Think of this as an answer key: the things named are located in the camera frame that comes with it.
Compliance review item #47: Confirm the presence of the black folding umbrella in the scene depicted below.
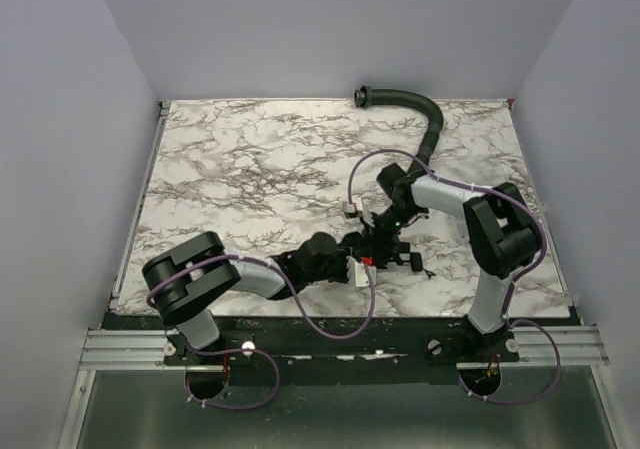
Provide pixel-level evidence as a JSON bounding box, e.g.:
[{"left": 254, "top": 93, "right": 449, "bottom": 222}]
[{"left": 344, "top": 231, "right": 436, "bottom": 278}]

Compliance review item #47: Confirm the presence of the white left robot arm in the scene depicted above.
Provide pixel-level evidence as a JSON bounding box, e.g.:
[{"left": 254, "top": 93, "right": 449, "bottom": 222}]
[{"left": 142, "top": 231, "right": 351, "bottom": 350}]

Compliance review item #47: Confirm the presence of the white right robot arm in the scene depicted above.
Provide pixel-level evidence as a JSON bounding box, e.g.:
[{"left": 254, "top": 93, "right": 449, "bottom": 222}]
[{"left": 365, "top": 164, "right": 546, "bottom": 335}]

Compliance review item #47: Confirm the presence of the clear plastic parts box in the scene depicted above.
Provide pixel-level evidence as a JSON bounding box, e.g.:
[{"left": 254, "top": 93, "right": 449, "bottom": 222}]
[{"left": 455, "top": 219, "right": 468, "bottom": 244}]

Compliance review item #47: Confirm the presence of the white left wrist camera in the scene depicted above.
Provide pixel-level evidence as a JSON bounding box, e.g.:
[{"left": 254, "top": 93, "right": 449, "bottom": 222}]
[{"left": 347, "top": 256, "right": 376, "bottom": 288}]

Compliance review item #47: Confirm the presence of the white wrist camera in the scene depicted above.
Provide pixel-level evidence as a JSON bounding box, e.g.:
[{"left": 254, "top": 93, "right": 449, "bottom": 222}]
[
  {"left": 343, "top": 199, "right": 374, "bottom": 227},
  {"left": 347, "top": 256, "right": 376, "bottom": 288}
]

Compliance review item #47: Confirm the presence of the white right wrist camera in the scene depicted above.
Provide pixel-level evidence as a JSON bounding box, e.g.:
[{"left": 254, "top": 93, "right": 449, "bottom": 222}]
[{"left": 343, "top": 199, "right": 374, "bottom": 227}]

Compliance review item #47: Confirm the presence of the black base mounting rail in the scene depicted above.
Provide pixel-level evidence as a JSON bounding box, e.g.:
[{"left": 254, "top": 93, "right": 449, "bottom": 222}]
[{"left": 99, "top": 313, "right": 521, "bottom": 388}]

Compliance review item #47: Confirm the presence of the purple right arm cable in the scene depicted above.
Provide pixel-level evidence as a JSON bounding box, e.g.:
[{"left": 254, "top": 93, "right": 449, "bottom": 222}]
[{"left": 348, "top": 149, "right": 561, "bottom": 404}]

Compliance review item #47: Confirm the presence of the black corrugated hose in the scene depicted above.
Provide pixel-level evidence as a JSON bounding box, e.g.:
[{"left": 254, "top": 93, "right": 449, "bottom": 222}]
[{"left": 352, "top": 84, "right": 445, "bottom": 178}]

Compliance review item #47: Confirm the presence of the aluminium frame rail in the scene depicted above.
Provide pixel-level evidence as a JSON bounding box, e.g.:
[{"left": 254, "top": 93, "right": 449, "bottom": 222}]
[{"left": 57, "top": 327, "right": 184, "bottom": 449}]

